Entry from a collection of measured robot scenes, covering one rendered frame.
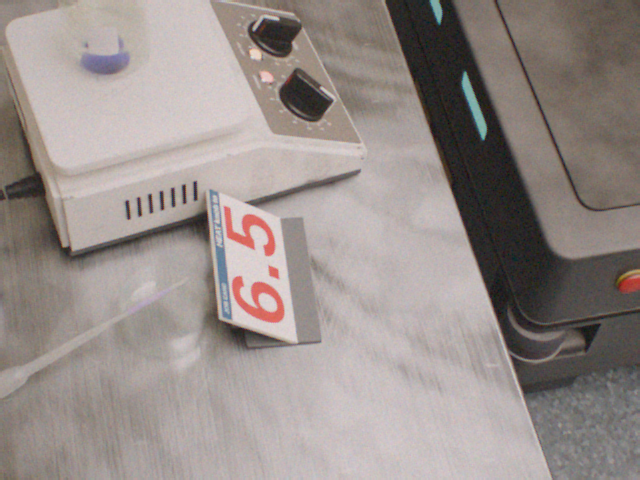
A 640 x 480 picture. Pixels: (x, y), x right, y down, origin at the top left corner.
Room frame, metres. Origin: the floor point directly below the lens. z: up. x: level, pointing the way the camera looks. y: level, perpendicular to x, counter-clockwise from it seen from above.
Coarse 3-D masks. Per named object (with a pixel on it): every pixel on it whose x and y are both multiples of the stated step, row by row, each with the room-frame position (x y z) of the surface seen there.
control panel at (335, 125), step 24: (216, 0) 0.57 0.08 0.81; (240, 24) 0.56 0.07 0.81; (240, 48) 0.53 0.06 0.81; (312, 48) 0.57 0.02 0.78; (288, 72) 0.53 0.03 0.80; (312, 72) 0.54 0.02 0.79; (264, 96) 0.50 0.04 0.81; (336, 96) 0.53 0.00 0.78; (288, 120) 0.48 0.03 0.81; (336, 120) 0.50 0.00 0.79
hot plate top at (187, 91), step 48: (192, 0) 0.54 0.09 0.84; (48, 48) 0.49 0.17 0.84; (192, 48) 0.50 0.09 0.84; (48, 96) 0.46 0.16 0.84; (96, 96) 0.46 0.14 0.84; (144, 96) 0.46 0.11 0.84; (192, 96) 0.47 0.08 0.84; (240, 96) 0.47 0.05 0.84; (48, 144) 0.42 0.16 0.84; (96, 144) 0.42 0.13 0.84; (144, 144) 0.43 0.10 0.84
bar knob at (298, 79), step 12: (300, 72) 0.51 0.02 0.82; (288, 84) 0.51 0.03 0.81; (300, 84) 0.51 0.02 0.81; (312, 84) 0.51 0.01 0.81; (288, 96) 0.50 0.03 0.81; (300, 96) 0.50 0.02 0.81; (312, 96) 0.50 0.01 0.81; (324, 96) 0.50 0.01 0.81; (288, 108) 0.49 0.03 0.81; (300, 108) 0.50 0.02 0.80; (312, 108) 0.50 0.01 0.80; (324, 108) 0.50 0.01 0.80; (312, 120) 0.49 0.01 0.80
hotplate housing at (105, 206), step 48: (192, 144) 0.45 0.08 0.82; (240, 144) 0.45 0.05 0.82; (288, 144) 0.47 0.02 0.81; (336, 144) 0.48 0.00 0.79; (48, 192) 0.42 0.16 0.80; (96, 192) 0.41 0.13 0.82; (144, 192) 0.42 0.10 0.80; (192, 192) 0.43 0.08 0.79; (240, 192) 0.45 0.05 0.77; (288, 192) 0.47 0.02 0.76; (96, 240) 0.41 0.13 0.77
